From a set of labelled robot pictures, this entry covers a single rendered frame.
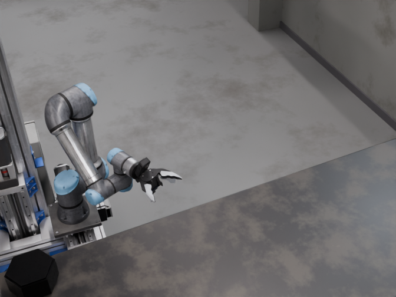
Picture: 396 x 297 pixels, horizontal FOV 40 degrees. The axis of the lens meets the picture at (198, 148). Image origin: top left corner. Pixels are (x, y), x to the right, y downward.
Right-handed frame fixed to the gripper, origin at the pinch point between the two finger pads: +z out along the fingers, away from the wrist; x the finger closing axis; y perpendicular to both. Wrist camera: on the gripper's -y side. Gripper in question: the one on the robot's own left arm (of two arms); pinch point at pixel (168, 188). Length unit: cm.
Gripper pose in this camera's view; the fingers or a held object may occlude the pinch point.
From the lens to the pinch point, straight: 212.9
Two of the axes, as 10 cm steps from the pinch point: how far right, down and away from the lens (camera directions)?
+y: 1.2, 7.1, 6.9
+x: -6.8, 5.6, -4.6
